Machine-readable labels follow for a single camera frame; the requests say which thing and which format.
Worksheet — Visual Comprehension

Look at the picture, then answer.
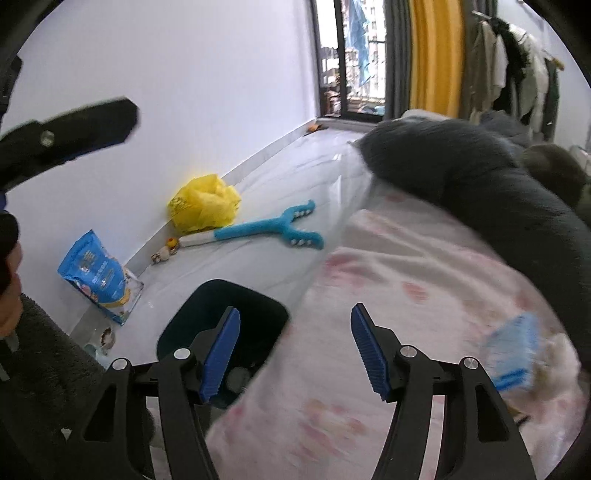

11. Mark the blue pet food bag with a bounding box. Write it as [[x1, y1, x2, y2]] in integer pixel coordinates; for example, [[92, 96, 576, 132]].
[[57, 229, 145, 326]]

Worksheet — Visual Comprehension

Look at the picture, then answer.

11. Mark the blue forked plush toy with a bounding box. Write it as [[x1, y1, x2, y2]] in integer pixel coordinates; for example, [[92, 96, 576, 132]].
[[178, 199, 325, 251]]

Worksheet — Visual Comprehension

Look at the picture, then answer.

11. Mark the dark green garment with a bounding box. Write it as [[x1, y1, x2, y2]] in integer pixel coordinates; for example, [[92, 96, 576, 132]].
[[544, 55, 563, 140]]

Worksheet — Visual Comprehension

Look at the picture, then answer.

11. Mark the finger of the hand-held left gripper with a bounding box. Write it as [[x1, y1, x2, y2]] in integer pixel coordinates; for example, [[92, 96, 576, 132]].
[[0, 97, 140, 195], [0, 55, 23, 121]]

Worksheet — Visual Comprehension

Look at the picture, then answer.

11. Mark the person's left forearm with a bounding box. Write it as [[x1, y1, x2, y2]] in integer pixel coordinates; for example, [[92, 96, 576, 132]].
[[0, 244, 155, 480]]

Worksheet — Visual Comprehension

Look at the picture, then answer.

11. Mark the white garment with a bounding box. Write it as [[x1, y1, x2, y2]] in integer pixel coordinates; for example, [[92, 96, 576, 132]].
[[522, 28, 551, 131]]

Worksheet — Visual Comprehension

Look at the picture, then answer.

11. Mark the dark grey blanket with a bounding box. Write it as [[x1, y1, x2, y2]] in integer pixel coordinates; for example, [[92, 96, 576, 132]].
[[358, 117, 587, 319]]

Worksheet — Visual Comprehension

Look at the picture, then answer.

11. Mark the beige jacket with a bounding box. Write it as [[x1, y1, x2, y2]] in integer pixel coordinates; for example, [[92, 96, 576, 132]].
[[470, 21, 509, 112]]

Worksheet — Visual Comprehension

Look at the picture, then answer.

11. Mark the black fuzzy garment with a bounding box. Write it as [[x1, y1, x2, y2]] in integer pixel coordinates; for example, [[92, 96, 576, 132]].
[[502, 18, 533, 125]]

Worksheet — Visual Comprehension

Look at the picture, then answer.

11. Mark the white tissue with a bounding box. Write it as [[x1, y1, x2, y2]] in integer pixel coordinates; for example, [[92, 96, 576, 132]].
[[538, 332, 583, 418], [226, 367, 252, 393]]

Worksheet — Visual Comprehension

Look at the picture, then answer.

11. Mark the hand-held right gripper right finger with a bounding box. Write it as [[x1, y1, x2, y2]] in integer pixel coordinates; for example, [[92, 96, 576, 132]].
[[350, 302, 539, 480]]

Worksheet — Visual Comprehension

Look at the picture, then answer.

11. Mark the grey curtain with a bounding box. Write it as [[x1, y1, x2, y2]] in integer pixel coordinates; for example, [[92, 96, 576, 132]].
[[384, 0, 414, 120]]

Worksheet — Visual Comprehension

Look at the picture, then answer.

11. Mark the dark olive cloth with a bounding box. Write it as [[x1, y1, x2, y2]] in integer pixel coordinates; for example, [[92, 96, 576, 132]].
[[522, 144, 588, 208]]

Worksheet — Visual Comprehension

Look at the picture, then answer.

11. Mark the yellow curtain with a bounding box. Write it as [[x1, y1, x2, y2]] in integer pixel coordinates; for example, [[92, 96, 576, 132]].
[[409, 0, 465, 120]]

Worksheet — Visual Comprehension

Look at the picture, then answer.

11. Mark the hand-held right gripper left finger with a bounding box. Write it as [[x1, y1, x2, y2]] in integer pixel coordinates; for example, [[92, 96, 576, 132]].
[[60, 305, 242, 480]]

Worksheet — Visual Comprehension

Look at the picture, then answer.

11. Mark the balcony glass door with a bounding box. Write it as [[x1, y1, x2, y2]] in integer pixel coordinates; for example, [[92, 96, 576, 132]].
[[311, 0, 389, 121]]

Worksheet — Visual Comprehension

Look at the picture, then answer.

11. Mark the pink printed blanket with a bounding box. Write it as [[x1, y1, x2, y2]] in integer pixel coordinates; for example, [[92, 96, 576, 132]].
[[205, 191, 585, 480]]

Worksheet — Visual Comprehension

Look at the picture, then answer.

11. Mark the blue and white packet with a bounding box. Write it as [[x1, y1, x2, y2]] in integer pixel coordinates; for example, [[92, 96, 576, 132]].
[[482, 313, 542, 394]]

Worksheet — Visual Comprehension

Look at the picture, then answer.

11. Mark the dark teal trash bin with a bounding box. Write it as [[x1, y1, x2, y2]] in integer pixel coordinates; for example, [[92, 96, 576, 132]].
[[156, 279, 291, 411]]

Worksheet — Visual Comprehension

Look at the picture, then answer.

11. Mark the patterned pet bowl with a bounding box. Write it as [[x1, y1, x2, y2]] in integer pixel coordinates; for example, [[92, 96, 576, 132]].
[[95, 327, 116, 356]]

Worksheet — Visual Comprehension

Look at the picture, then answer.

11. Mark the yellow plastic bag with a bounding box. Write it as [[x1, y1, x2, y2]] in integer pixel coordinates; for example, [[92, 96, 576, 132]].
[[167, 174, 242, 234]]

